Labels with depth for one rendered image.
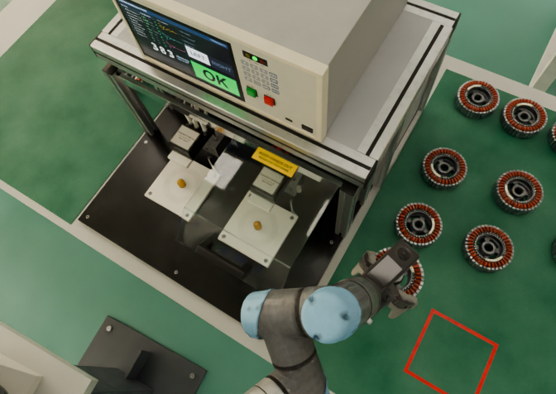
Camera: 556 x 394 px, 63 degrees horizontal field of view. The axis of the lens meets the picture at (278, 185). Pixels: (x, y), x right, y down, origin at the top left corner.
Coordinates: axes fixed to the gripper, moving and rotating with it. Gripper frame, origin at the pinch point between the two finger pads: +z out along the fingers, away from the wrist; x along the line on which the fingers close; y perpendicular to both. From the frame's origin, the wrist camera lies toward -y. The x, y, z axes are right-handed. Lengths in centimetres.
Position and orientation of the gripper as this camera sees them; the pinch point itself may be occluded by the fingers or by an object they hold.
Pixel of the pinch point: (395, 275)
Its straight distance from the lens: 97.7
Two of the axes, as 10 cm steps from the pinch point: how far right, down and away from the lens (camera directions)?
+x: 6.1, 7.0, -3.6
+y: -6.4, 7.1, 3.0
